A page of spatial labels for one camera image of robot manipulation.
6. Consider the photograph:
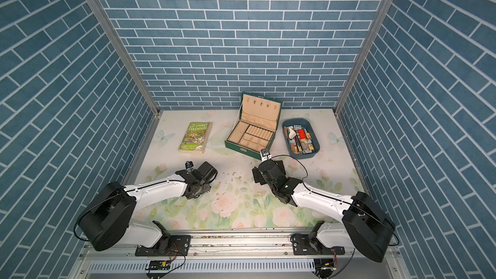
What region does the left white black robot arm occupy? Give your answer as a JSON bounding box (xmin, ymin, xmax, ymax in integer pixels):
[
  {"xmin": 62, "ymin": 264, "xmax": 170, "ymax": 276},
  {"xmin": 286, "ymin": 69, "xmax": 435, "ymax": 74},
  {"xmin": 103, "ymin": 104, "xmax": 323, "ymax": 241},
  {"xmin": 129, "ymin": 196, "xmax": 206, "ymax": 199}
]
[{"xmin": 74, "ymin": 161, "xmax": 218, "ymax": 257}]

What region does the white perforated cable duct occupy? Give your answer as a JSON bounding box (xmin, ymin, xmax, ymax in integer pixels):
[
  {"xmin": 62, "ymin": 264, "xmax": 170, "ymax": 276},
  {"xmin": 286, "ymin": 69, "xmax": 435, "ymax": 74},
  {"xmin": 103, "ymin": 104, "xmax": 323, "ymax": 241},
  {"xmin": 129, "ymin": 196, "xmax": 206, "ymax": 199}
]
[{"xmin": 87, "ymin": 258, "xmax": 315, "ymax": 275}]

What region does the green treehouse paperback book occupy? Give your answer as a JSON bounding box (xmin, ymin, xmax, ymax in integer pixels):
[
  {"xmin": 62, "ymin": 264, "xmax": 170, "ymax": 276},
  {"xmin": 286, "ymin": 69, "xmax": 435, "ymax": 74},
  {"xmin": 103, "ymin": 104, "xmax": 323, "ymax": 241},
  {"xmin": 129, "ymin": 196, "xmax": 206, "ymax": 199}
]
[{"xmin": 178, "ymin": 122, "xmax": 212, "ymax": 154}]

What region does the teal tray of small items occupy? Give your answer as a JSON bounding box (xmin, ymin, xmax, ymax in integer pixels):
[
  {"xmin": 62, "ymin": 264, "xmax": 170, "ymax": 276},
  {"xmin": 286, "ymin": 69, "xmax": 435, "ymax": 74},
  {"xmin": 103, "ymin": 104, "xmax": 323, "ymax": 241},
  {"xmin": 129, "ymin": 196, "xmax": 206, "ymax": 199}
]
[{"xmin": 282, "ymin": 118, "xmax": 320, "ymax": 160}]

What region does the green jewelry box beige lining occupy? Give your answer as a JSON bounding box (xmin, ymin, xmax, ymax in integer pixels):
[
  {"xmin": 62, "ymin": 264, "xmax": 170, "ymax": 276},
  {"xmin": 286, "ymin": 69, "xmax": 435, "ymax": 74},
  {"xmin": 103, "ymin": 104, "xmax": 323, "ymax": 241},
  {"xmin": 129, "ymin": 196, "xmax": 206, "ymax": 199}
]
[{"xmin": 225, "ymin": 92, "xmax": 282, "ymax": 160}]

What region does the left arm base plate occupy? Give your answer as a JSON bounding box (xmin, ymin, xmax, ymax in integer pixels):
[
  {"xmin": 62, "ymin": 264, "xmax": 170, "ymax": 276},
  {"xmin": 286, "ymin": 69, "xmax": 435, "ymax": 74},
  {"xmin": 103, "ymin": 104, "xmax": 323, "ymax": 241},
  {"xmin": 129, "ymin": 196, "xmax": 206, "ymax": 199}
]
[{"xmin": 135, "ymin": 235, "xmax": 192, "ymax": 257}]

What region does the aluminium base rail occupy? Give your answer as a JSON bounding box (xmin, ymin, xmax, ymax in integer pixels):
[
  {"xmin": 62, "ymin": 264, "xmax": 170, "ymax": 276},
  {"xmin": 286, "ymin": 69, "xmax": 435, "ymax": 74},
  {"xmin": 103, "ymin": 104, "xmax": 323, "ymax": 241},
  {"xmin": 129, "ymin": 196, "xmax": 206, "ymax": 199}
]
[{"xmin": 79, "ymin": 229, "xmax": 400, "ymax": 260}]

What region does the right circuit board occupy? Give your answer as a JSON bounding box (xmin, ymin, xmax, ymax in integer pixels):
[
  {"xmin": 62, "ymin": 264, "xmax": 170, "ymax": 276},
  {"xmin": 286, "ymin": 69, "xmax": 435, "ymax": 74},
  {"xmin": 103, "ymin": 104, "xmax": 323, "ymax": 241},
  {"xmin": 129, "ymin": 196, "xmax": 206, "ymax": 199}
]
[{"xmin": 313, "ymin": 258, "xmax": 336, "ymax": 272}]

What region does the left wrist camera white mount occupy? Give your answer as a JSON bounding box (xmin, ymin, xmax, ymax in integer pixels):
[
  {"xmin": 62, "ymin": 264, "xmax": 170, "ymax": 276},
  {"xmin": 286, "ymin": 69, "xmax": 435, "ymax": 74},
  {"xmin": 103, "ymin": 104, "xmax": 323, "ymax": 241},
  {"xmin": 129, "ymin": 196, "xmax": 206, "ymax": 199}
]
[{"xmin": 185, "ymin": 161, "xmax": 194, "ymax": 174}]

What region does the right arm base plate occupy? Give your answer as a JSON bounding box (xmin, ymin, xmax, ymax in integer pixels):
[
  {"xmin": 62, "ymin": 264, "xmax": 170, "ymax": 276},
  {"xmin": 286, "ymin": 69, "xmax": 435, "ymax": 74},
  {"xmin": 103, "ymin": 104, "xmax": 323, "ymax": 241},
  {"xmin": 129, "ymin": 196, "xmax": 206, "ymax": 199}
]
[{"xmin": 290, "ymin": 233, "xmax": 346, "ymax": 256}]

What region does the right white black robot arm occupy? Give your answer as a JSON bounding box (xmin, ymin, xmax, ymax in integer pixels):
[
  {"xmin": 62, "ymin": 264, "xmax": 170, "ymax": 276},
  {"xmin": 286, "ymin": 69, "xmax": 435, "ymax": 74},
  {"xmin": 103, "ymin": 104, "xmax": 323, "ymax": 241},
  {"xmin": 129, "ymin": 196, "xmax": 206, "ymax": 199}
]
[{"xmin": 252, "ymin": 159, "xmax": 395, "ymax": 262}]

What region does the left green circuit board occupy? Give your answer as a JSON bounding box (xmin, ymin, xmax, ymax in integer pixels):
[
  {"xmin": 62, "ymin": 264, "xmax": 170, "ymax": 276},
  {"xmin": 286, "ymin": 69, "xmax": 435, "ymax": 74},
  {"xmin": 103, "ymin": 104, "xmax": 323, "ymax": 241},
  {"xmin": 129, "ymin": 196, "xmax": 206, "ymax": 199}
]
[{"xmin": 145, "ymin": 260, "xmax": 171, "ymax": 272}]

